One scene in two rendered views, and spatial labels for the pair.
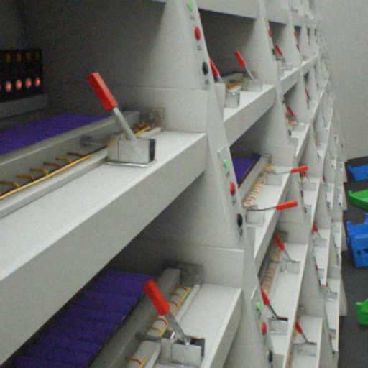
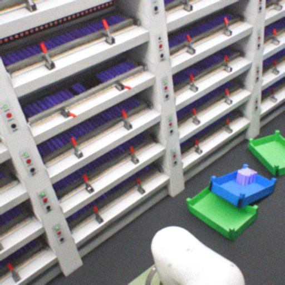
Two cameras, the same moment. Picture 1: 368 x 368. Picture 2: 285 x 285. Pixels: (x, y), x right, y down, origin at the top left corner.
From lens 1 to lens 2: 1.15 m
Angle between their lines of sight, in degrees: 41
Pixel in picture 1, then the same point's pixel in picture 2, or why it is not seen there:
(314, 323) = (157, 149)
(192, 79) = not seen: outside the picture
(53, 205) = not seen: outside the picture
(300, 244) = (157, 113)
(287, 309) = (96, 147)
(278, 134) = (150, 56)
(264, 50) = (145, 9)
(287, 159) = (153, 71)
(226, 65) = (130, 10)
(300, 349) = (132, 159)
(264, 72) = (145, 21)
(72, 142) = not seen: outside the picture
